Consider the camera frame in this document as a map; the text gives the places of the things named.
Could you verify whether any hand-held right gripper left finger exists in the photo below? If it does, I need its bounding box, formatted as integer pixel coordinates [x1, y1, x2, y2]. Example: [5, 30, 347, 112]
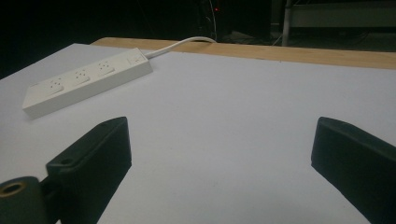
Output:
[46, 116, 133, 224]

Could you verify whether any metal stand pole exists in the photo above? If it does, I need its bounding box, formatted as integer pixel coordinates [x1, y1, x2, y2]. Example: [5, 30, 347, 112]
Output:
[281, 0, 294, 48]

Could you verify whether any white power strip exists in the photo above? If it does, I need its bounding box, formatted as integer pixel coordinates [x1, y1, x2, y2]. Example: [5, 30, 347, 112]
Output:
[21, 47, 154, 119]

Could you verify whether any white power strip cable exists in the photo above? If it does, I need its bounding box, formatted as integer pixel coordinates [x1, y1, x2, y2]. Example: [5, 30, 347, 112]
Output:
[143, 35, 218, 60]

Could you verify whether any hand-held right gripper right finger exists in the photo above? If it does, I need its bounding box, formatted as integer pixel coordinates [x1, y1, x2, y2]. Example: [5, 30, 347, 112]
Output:
[310, 116, 396, 224]

